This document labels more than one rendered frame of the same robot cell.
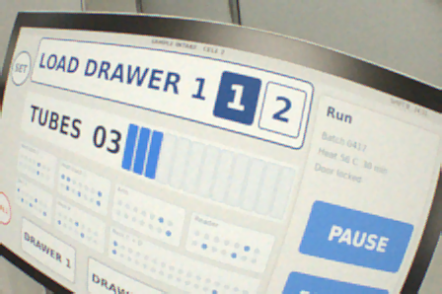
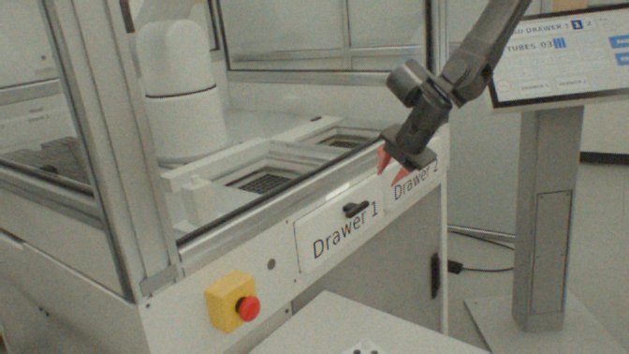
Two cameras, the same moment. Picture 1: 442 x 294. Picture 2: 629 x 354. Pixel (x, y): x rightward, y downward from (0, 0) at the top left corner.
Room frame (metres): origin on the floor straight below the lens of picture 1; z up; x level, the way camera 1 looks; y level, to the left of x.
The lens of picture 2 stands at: (-0.53, 1.49, 1.32)
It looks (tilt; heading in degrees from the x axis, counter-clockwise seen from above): 20 degrees down; 330
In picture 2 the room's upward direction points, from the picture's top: 6 degrees counter-clockwise
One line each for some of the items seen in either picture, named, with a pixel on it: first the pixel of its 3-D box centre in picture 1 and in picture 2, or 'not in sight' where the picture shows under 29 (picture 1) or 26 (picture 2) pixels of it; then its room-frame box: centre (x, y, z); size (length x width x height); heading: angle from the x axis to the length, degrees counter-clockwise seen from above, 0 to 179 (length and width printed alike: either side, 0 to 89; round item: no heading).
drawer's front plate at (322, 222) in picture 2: not in sight; (343, 219); (0.24, 0.99, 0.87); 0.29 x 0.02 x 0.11; 109
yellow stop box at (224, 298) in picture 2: not in sight; (233, 301); (0.11, 1.30, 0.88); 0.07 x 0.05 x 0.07; 109
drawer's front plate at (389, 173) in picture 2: not in sight; (414, 171); (0.34, 0.69, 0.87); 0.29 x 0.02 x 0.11; 109
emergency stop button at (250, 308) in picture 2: not in sight; (247, 307); (0.08, 1.29, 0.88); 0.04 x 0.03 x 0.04; 109
